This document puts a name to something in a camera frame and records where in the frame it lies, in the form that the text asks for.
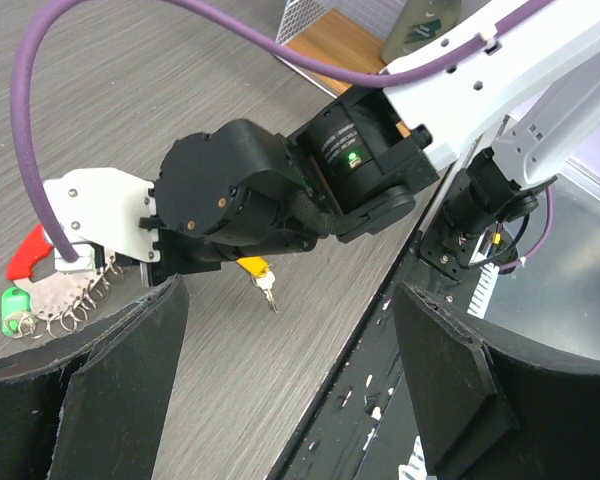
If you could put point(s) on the white wire shelf rack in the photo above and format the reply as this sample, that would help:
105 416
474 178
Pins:
364 36

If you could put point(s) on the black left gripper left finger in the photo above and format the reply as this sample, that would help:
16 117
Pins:
92 405

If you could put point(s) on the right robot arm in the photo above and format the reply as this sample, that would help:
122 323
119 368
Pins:
356 167

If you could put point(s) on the silver key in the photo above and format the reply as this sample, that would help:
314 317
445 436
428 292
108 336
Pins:
265 283

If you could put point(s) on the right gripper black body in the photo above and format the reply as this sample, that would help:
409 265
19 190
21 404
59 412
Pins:
234 238

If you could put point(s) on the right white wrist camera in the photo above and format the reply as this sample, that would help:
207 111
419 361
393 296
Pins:
103 206

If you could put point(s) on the green key tag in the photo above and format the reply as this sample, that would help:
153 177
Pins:
13 301

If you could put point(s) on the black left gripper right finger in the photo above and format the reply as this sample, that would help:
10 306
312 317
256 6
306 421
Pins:
553 403

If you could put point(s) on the yellow key tag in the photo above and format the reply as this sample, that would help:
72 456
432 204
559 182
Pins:
255 266

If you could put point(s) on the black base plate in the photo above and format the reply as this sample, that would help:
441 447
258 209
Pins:
360 424

